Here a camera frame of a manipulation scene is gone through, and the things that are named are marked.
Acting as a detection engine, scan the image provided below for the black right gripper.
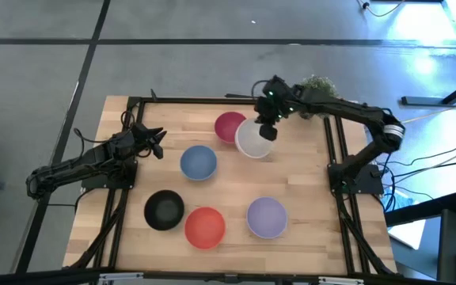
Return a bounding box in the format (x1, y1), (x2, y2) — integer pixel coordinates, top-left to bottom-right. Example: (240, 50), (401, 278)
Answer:
(253, 74), (304, 143)

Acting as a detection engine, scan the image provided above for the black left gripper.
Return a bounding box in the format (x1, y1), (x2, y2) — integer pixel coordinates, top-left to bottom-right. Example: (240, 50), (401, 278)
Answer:
(127, 122), (169, 161)

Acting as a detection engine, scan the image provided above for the white bowl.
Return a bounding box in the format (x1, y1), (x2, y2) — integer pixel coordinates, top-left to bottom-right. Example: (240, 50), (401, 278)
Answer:
(234, 117), (276, 159)

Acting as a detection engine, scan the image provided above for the blue bowl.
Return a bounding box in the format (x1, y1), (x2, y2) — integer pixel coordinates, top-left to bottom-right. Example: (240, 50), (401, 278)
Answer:
(179, 145), (218, 182)

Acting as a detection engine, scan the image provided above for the purple bowl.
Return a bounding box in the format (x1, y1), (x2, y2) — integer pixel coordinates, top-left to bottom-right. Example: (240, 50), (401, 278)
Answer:
(245, 196), (289, 240)

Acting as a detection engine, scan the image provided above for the pink-red bowl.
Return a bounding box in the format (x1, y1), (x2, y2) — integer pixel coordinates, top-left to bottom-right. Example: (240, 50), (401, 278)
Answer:
(214, 111), (249, 144)

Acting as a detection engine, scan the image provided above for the small green potted plant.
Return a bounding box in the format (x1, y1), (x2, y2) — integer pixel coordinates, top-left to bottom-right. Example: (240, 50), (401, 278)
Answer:
(297, 74), (339, 120)

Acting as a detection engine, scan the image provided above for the black bowl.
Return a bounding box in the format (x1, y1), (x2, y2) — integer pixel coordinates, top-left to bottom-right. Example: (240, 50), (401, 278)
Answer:
(143, 189), (185, 232)

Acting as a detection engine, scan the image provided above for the orange bowl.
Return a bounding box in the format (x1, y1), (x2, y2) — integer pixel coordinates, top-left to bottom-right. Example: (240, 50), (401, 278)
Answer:
(184, 206), (226, 250)

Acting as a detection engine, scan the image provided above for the black desk leg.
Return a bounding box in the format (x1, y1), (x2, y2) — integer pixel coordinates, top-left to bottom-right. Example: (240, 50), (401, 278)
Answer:
(401, 73), (456, 108)

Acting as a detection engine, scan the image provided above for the black aluminium table frame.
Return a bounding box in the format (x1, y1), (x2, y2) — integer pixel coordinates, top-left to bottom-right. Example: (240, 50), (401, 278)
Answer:
(69, 89), (399, 278)

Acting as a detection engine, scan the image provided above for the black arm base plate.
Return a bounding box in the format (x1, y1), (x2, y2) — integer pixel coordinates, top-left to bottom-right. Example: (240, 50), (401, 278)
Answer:
(80, 157), (139, 191)
(327, 161), (386, 196)

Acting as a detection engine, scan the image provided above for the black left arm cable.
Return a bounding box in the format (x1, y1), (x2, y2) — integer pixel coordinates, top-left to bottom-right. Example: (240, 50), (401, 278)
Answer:
(72, 109), (136, 159)

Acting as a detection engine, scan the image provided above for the thin cable with black plug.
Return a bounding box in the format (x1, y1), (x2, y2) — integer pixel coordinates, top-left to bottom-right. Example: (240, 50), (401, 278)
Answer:
(355, 0), (407, 18)

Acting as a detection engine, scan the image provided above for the black cable bundle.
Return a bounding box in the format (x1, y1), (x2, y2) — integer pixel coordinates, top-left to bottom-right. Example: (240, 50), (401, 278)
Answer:
(376, 144), (456, 213)

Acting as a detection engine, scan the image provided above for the cream cable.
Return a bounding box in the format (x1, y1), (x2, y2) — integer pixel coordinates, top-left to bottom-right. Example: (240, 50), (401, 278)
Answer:
(401, 97), (456, 124)

